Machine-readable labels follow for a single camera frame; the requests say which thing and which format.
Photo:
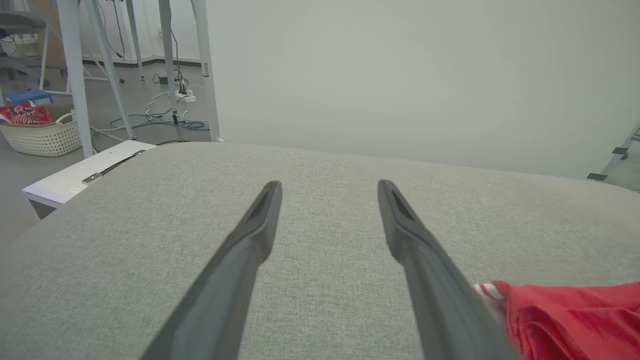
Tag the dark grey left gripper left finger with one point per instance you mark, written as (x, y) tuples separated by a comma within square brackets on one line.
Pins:
[(235, 270)]

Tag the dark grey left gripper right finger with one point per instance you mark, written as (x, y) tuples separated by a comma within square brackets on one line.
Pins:
[(430, 280)]

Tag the red and white garment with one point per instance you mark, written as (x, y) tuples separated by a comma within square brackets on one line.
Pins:
[(570, 320)]

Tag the small white power strip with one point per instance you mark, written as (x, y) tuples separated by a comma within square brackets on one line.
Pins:
[(186, 96)]

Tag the thin grey metal leg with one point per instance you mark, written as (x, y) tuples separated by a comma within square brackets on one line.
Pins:
[(168, 60)]

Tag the slanted grey metal leg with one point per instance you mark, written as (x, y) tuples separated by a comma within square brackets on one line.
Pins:
[(112, 75)]

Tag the white woven laundry basket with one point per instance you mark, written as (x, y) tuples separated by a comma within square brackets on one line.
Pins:
[(45, 137)]

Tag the thick grey metal leg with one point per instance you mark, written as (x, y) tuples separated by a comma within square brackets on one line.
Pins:
[(75, 75)]

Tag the red patterned clothes in basket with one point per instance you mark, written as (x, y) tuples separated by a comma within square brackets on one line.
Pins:
[(25, 114)]

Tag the blue flat box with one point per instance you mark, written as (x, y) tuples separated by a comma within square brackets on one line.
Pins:
[(27, 96)]

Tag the grey metal frame leg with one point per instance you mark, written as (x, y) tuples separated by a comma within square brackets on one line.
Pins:
[(207, 70)]

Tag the grey metal frame with clamps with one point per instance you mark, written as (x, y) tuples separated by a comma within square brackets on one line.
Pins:
[(615, 160)]

